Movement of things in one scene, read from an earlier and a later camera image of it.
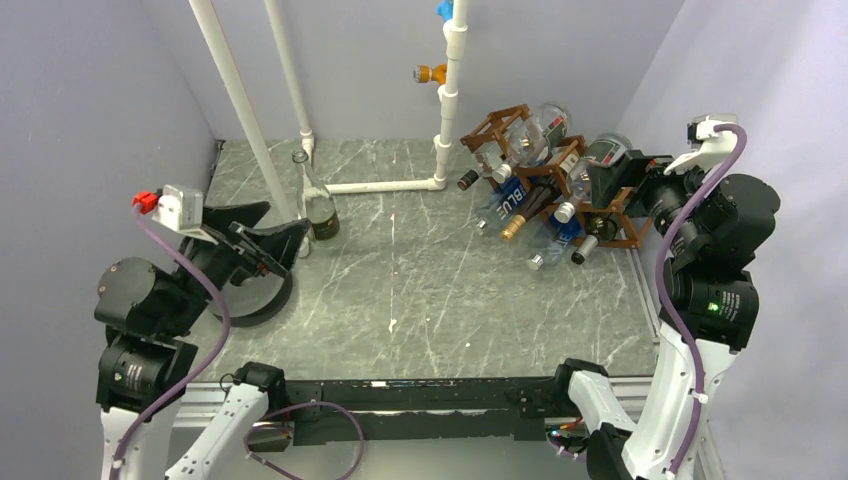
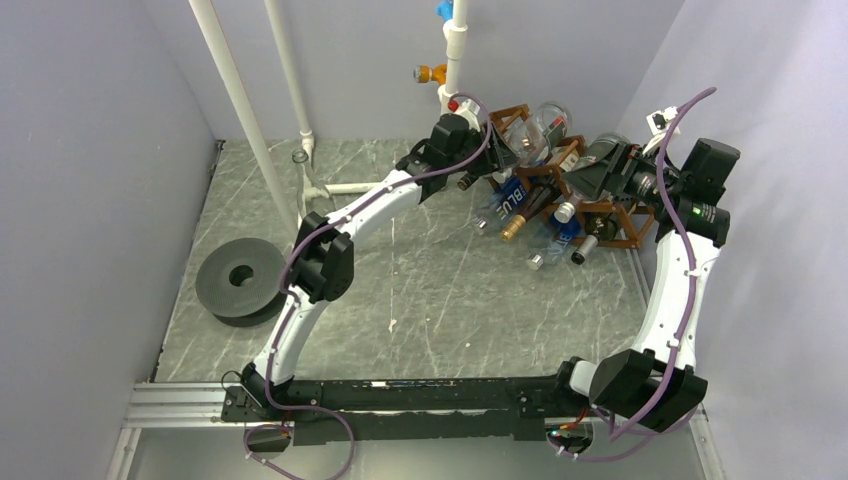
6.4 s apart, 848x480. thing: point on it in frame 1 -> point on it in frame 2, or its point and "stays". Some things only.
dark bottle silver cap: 602,228 stays
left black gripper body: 220,260 -> 492,163
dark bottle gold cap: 540,196 stays
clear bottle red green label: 531,138 stays
